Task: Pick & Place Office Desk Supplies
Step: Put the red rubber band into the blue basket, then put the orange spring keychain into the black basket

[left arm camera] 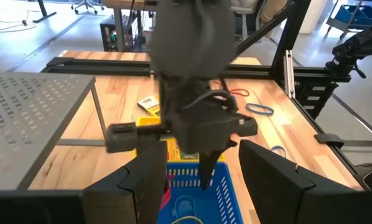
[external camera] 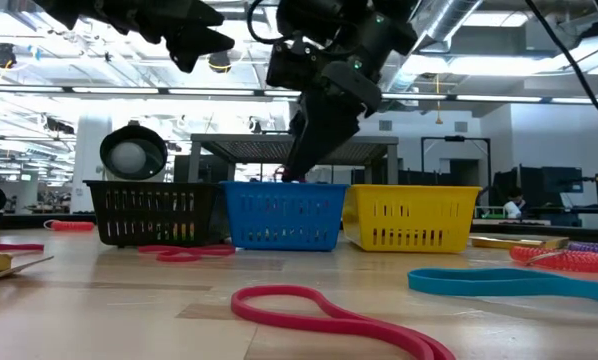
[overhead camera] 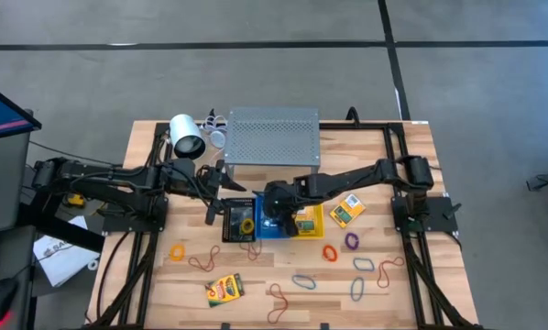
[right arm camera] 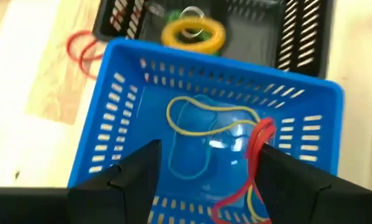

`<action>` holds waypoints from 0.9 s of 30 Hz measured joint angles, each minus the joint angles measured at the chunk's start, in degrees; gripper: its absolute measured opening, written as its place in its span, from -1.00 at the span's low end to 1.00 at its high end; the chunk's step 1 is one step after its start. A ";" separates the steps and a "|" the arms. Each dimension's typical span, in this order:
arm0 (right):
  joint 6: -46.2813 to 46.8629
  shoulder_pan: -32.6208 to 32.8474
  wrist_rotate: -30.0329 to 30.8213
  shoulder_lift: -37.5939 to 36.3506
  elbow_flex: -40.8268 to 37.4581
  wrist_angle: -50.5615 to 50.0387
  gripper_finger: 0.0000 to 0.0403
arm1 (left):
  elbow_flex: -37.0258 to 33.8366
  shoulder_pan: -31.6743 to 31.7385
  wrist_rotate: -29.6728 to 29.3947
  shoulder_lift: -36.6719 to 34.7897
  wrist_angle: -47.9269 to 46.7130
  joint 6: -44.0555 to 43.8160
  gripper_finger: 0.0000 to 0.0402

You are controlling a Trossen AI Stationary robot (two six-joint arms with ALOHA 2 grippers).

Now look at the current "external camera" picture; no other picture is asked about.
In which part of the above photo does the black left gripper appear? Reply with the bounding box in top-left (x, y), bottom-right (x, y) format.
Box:
top-left (86, 0), bottom-right (235, 74)

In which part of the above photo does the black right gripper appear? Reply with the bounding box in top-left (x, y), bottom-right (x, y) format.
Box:
top-left (284, 29), bottom-right (419, 182)

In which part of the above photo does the blue rubber band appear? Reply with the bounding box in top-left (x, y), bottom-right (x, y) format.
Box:
top-left (407, 267), bottom-right (598, 307)

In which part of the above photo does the yellow pack with green window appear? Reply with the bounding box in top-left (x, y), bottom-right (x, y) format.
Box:
top-left (470, 233), bottom-right (571, 251)

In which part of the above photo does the orange spiral coil ring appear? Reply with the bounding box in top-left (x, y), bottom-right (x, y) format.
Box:
top-left (508, 245), bottom-right (598, 275)
top-left (42, 218), bottom-right (97, 233)

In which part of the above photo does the red rubber band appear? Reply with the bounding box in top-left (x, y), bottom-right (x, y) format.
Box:
top-left (138, 243), bottom-right (238, 264)
top-left (230, 284), bottom-right (458, 360)
top-left (0, 242), bottom-right (45, 253)

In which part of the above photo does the black hanging spotlight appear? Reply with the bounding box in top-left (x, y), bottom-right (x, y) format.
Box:
top-left (207, 49), bottom-right (233, 75)
top-left (0, 42), bottom-right (18, 70)

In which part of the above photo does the blue plastic basket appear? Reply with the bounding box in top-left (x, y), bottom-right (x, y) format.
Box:
top-left (219, 180), bottom-right (351, 252)

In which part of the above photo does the grey perforated metal shelf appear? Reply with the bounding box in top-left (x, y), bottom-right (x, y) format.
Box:
top-left (187, 132), bottom-right (400, 185)

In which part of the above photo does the long ceiling light strip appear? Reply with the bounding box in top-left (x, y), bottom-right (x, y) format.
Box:
top-left (0, 83), bottom-right (598, 106)

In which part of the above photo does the black monitor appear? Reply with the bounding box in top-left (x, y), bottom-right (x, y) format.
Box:
top-left (173, 154), bottom-right (230, 184)

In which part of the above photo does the yellow plastic basket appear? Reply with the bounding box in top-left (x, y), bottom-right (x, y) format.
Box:
top-left (342, 183), bottom-right (484, 254)

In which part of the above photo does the black plastic basket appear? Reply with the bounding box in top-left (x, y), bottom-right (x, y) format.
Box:
top-left (82, 179), bottom-right (225, 249)

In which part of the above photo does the white pillar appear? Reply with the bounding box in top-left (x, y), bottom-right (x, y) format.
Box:
top-left (71, 112), bottom-right (113, 216)

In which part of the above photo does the person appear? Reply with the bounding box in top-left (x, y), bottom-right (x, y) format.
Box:
top-left (501, 187), bottom-right (530, 221)

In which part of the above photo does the black robot station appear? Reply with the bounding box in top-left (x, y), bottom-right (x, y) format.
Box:
top-left (491, 167), bottom-right (598, 229)

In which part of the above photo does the black rectangular stand frame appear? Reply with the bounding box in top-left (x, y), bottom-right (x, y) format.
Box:
top-left (420, 135), bottom-right (493, 201)

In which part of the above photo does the silver spiral ceiling duct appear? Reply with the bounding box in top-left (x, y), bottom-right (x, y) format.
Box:
top-left (386, 0), bottom-right (485, 96)

